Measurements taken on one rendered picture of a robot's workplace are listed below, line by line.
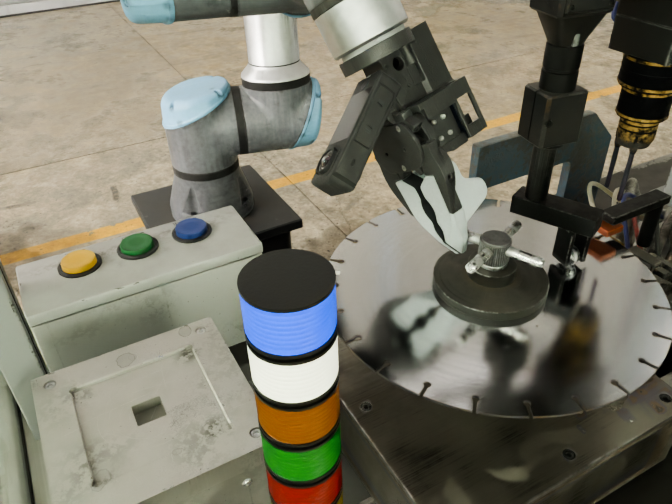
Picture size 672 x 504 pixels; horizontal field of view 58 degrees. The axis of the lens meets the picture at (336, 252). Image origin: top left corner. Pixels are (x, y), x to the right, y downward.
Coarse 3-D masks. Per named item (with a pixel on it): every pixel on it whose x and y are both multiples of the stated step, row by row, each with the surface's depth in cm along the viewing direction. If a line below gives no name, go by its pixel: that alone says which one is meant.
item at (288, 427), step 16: (336, 384) 31; (256, 400) 31; (320, 400) 30; (336, 400) 31; (272, 416) 30; (288, 416) 30; (304, 416) 30; (320, 416) 30; (336, 416) 32; (272, 432) 31; (288, 432) 31; (304, 432) 31; (320, 432) 31
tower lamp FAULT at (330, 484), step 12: (336, 468) 34; (276, 480) 34; (324, 480) 33; (336, 480) 35; (276, 492) 34; (288, 492) 34; (300, 492) 34; (312, 492) 34; (324, 492) 34; (336, 492) 35
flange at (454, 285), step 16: (448, 256) 62; (464, 256) 62; (448, 272) 60; (464, 272) 59; (480, 272) 57; (496, 272) 57; (512, 272) 57; (528, 272) 59; (544, 272) 60; (448, 288) 58; (464, 288) 58; (480, 288) 57; (496, 288) 57; (512, 288) 57; (528, 288) 57; (544, 288) 58; (448, 304) 57; (464, 304) 56; (480, 304) 56; (496, 304) 56; (512, 304) 56; (528, 304) 56; (496, 320) 55
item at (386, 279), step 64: (384, 256) 64; (384, 320) 56; (448, 320) 56; (512, 320) 55; (576, 320) 55; (640, 320) 55; (448, 384) 49; (512, 384) 49; (576, 384) 49; (640, 384) 49
